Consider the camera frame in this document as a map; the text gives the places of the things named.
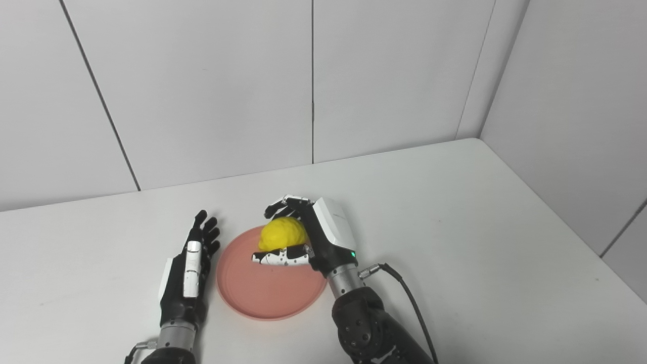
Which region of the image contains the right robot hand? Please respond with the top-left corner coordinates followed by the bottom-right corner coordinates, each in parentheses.
top-left (252, 195), bottom-right (359, 278)

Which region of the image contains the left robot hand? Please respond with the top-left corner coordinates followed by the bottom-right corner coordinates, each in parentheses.
top-left (158, 210), bottom-right (221, 329)

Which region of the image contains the yellow lemon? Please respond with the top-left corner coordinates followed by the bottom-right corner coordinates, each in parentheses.
top-left (258, 217), bottom-right (309, 252)

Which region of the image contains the pink plate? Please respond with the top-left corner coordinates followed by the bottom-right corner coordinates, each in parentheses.
top-left (216, 225), bottom-right (329, 322)

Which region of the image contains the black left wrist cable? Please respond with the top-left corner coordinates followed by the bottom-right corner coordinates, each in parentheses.
top-left (124, 340), bottom-right (158, 364)

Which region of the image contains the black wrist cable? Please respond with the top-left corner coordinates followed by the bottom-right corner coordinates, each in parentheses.
top-left (358, 263), bottom-right (439, 364)
top-left (124, 340), bottom-right (158, 364)

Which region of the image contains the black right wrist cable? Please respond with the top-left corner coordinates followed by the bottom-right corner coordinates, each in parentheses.
top-left (358, 263), bottom-right (439, 364)

